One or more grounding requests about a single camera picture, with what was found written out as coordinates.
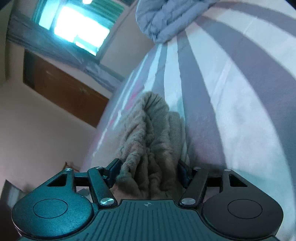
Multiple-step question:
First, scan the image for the brown wooden door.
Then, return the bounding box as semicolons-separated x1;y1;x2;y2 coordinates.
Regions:
23;50;108;127

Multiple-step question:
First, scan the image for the striped pink grey bedsheet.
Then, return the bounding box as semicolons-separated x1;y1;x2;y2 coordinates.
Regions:
82;1;295;240

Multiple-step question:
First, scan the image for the window with green curtain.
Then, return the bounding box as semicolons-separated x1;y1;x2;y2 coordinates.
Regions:
32;0;133;56

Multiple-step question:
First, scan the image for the folded blue-grey duvet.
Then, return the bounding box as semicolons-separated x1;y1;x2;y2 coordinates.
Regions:
135;0;217;44

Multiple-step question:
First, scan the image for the grey side curtain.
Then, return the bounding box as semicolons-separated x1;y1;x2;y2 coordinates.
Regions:
6;11;124;93

